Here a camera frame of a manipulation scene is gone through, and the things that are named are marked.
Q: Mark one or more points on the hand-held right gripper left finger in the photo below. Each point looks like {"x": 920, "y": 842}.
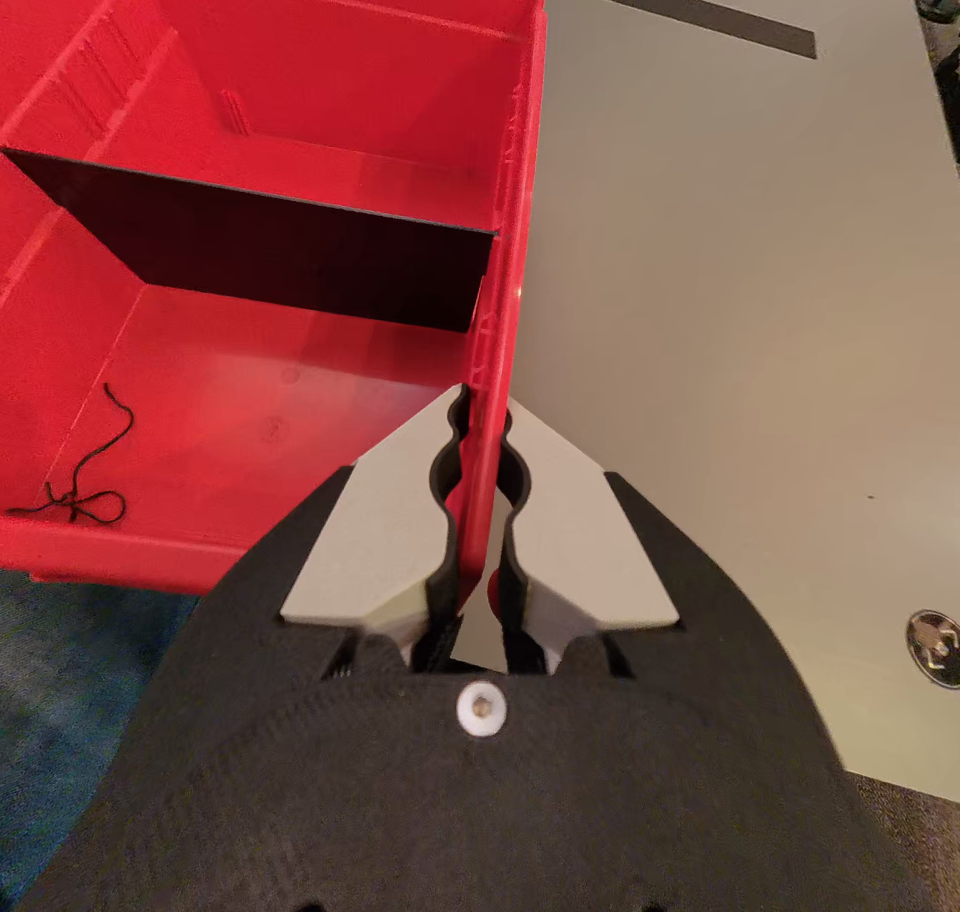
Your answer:
{"x": 368, "y": 545}

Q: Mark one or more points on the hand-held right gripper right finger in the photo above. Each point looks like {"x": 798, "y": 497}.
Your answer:
{"x": 593, "y": 552}

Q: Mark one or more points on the red plastic bin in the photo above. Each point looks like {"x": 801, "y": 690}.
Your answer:
{"x": 255, "y": 418}

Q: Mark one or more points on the black plastic bin divider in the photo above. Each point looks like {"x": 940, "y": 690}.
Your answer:
{"x": 270, "y": 253}

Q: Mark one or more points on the person's blue jeans leg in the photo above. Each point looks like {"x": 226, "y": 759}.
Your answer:
{"x": 68, "y": 702}

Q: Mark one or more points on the round metal desk grommet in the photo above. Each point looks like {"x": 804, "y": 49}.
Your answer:
{"x": 938, "y": 647}

